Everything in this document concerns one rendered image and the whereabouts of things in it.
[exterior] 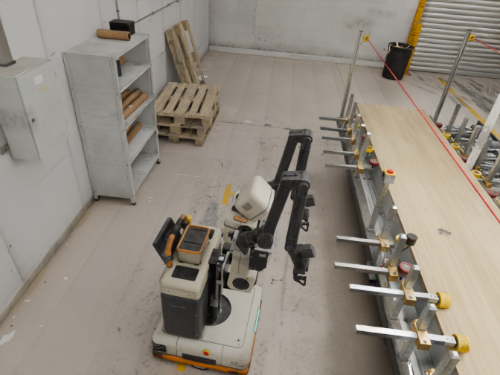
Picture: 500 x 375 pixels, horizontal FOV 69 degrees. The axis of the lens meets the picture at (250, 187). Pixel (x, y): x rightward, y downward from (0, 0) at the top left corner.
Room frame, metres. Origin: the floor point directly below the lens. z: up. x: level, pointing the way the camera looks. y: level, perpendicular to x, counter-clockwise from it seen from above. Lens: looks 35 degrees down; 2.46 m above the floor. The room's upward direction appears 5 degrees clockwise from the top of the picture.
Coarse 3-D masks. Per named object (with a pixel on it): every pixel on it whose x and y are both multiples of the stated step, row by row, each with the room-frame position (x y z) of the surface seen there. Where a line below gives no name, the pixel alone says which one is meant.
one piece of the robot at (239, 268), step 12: (228, 216) 1.47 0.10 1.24; (240, 216) 1.49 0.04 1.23; (228, 228) 1.44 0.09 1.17; (252, 228) 1.43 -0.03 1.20; (228, 240) 1.50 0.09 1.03; (240, 264) 1.46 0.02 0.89; (228, 276) 1.48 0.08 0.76; (240, 276) 1.46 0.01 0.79; (252, 276) 1.46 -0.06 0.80; (240, 288) 1.46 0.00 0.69; (252, 288) 1.46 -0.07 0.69
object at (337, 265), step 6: (336, 264) 1.55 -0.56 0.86; (342, 264) 1.56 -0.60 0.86; (348, 264) 1.56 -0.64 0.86; (354, 264) 1.57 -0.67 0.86; (348, 270) 1.54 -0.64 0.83; (354, 270) 1.54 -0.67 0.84; (360, 270) 1.54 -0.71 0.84; (366, 270) 1.54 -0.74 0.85; (372, 270) 1.53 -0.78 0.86; (378, 270) 1.53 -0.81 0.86; (384, 270) 1.54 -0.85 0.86; (402, 276) 1.52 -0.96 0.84
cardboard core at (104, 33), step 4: (100, 32) 3.55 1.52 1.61; (104, 32) 3.55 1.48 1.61; (108, 32) 3.55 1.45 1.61; (112, 32) 3.55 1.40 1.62; (116, 32) 3.55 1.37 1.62; (120, 32) 3.55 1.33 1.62; (124, 32) 3.55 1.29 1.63; (128, 32) 3.56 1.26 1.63; (100, 36) 3.55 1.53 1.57; (104, 36) 3.54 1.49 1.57; (108, 36) 3.54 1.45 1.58; (112, 36) 3.54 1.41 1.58; (116, 36) 3.53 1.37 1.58; (120, 36) 3.53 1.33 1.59; (124, 36) 3.53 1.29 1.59; (128, 36) 3.60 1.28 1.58; (128, 40) 3.55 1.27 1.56
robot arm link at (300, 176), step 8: (288, 176) 1.32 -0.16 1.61; (296, 176) 1.31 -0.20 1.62; (304, 176) 1.31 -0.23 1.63; (280, 184) 1.29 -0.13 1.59; (288, 184) 1.29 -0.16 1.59; (296, 184) 1.29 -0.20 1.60; (280, 192) 1.31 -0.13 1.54; (288, 192) 1.30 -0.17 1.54; (280, 200) 1.31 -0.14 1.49; (272, 208) 1.31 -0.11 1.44; (280, 208) 1.31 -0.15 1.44; (272, 216) 1.31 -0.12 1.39; (280, 216) 1.31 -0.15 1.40; (264, 224) 1.35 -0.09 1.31; (272, 224) 1.31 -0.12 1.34; (264, 232) 1.30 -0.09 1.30; (272, 232) 1.30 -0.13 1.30; (264, 240) 1.29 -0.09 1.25; (272, 240) 1.30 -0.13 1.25; (264, 248) 1.29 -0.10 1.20
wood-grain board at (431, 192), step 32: (384, 128) 3.51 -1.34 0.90; (416, 128) 3.58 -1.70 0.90; (384, 160) 2.83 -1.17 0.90; (416, 160) 2.88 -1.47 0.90; (448, 160) 2.93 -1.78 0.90; (416, 192) 2.36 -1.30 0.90; (448, 192) 2.40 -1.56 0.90; (480, 192) 2.43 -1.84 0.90; (416, 224) 1.96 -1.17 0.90; (448, 224) 1.99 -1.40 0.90; (480, 224) 2.02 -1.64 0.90; (416, 256) 1.64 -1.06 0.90; (448, 256) 1.67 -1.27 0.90; (480, 256) 1.69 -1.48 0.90; (448, 288) 1.40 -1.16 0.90; (480, 288) 1.42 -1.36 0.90; (448, 320) 1.19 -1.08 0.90; (480, 320) 1.21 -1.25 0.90; (480, 352) 1.02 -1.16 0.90
